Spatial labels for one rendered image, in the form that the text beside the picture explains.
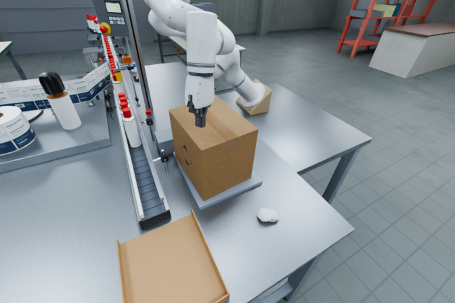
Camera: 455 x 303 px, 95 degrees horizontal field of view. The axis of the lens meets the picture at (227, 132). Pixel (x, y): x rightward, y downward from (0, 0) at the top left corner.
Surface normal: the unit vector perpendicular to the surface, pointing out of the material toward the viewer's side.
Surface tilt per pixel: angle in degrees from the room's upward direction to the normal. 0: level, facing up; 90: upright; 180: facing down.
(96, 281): 0
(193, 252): 0
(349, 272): 0
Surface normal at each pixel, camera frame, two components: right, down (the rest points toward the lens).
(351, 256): 0.04, -0.80
